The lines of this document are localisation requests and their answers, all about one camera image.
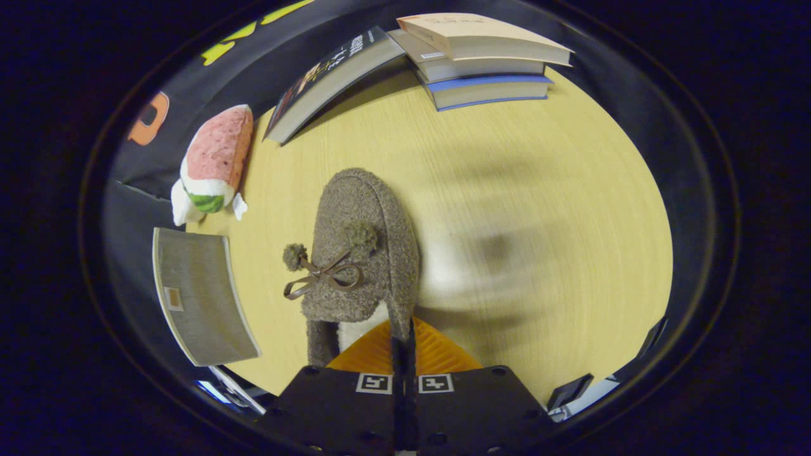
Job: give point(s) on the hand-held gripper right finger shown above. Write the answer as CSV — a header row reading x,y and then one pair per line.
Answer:
x,y
475,411

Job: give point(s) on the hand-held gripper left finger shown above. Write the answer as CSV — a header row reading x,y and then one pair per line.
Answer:
x,y
336,411

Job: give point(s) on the brown fuzzy slipper shoe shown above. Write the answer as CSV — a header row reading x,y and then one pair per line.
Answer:
x,y
361,202

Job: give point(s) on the black box-shaped object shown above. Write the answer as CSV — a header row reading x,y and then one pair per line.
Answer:
x,y
570,391

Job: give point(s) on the blue and white object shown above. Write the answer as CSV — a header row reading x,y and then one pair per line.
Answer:
x,y
212,391

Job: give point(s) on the white plush toy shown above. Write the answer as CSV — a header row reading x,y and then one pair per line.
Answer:
x,y
184,212

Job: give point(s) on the watermelon slice plush toy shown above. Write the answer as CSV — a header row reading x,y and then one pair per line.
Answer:
x,y
218,152

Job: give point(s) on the blue cover book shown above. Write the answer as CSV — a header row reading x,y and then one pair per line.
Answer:
x,y
488,92

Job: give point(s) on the black cover book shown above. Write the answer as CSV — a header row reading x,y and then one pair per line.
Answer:
x,y
329,82

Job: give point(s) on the grey cover book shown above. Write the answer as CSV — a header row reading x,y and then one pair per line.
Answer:
x,y
481,68

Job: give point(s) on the black backdrop cloth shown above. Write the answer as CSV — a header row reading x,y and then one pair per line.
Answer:
x,y
190,82

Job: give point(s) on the beige cover book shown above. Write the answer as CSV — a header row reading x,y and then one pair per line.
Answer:
x,y
481,35

